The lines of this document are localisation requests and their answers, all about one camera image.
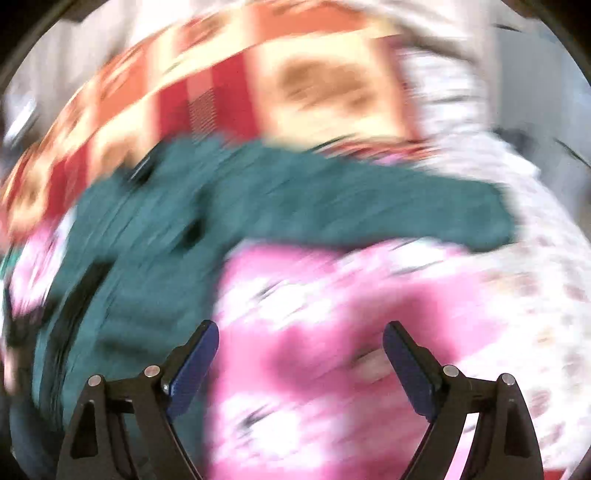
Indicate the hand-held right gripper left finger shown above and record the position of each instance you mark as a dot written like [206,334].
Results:
[194,369]

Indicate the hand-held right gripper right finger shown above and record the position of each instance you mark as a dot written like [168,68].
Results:
[407,369]

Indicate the green quilted jacket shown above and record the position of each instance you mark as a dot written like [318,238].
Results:
[277,203]

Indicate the pink penguin printed blanket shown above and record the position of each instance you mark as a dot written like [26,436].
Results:
[323,323]

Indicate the white floral bedsheet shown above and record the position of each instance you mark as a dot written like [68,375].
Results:
[531,277]

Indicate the red rose printed quilt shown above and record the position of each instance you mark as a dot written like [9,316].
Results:
[323,92]

